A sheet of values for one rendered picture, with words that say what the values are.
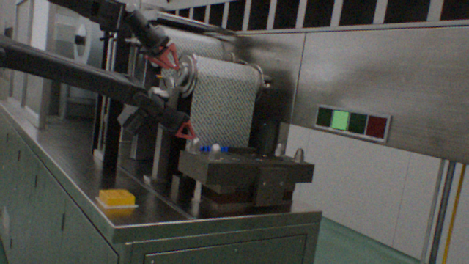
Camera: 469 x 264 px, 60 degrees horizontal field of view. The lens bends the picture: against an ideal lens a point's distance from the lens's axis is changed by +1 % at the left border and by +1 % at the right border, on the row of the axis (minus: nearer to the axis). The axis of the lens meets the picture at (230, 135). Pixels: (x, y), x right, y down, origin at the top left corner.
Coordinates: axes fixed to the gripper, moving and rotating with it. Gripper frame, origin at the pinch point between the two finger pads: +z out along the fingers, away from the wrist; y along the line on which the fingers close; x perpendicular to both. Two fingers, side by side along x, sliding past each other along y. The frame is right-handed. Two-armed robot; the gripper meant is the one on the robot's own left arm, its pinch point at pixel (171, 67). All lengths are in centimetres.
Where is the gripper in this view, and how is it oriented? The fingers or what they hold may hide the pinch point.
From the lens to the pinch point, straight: 127.4
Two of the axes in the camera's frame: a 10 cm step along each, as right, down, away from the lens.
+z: 5.3, 6.7, 5.2
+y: 5.7, 1.7, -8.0
